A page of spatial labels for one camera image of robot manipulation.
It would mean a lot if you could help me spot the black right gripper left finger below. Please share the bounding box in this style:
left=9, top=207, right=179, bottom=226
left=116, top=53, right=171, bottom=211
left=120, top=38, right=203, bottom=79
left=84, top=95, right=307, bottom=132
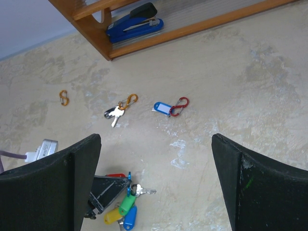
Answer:
left=0, top=134, right=101, bottom=231

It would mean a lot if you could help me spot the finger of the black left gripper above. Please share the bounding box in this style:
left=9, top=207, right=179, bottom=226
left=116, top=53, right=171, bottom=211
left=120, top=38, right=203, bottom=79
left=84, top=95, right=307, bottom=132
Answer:
left=84, top=176, right=129, bottom=219

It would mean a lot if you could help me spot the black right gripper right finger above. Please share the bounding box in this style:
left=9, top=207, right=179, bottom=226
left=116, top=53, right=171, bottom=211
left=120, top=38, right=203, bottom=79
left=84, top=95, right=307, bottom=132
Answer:
left=211, top=133, right=308, bottom=231

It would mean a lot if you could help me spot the red tag key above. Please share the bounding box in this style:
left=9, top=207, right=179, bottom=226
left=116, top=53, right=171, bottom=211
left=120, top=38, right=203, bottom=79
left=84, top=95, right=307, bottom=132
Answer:
left=105, top=173, right=126, bottom=178

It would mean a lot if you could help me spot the teal carabiner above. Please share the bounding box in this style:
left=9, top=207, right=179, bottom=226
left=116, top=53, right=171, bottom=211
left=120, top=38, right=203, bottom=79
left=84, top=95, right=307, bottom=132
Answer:
left=127, top=171, right=131, bottom=197

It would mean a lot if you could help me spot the green tag key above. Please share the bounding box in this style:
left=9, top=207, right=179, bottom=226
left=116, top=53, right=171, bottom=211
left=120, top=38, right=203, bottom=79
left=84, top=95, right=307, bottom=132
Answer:
left=119, top=184, right=156, bottom=216

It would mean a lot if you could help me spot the black tag key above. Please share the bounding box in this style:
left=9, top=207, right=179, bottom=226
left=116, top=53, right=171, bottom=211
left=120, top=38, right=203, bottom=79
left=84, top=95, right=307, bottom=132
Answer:
left=104, top=106, right=125, bottom=128

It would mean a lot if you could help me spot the orange carabiner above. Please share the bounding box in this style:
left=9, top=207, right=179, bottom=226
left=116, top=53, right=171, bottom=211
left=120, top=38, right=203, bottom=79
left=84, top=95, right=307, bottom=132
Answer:
left=118, top=94, right=138, bottom=110
left=59, top=90, right=69, bottom=106

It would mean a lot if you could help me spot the blue tag key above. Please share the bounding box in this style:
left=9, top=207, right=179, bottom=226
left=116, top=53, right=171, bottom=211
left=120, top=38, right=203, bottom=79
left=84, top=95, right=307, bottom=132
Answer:
left=152, top=102, right=172, bottom=117
left=117, top=205, right=138, bottom=231

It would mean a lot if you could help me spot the red carabiner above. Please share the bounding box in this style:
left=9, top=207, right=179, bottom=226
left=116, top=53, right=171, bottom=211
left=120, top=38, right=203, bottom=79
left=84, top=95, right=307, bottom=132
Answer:
left=168, top=97, right=190, bottom=117

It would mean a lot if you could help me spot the yellow tag key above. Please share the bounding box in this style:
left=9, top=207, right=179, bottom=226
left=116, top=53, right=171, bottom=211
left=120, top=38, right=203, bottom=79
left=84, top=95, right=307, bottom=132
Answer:
left=104, top=207, right=123, bottom=225

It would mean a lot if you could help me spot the blue black stapler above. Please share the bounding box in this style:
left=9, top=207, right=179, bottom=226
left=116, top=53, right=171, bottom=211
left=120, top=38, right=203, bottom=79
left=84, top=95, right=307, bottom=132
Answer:
left=105, top=2, right=164, bottom=43

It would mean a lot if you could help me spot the wooden shelf rack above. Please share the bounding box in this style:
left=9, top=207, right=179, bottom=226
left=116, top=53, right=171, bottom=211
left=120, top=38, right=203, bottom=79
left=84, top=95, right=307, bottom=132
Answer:
left=51, top=0, right=287, bottom=60

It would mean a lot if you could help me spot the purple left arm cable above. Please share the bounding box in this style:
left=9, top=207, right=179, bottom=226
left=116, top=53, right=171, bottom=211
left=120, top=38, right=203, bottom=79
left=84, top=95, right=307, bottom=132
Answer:
left=0, top=150, right=27, bottom=174

